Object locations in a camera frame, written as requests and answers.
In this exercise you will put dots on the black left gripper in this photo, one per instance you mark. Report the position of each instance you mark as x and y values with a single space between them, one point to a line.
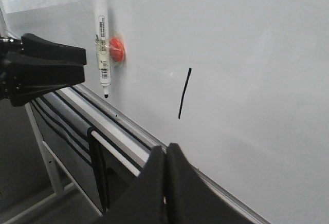
47 67

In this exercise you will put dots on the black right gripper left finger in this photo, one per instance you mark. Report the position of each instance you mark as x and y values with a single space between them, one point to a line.
143 201

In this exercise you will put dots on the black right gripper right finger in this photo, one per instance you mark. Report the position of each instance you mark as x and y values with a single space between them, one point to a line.
188 198

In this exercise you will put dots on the red round magnet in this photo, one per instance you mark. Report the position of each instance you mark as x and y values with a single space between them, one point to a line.
116 49

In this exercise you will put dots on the white black whiteboard marker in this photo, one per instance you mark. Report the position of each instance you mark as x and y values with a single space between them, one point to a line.
102 44

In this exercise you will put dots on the white horizontal rod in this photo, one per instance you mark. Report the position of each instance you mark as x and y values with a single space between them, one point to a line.
119 156

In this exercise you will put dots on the whiteboard with aluminium frame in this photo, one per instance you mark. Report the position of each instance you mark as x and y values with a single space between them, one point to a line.
240 85

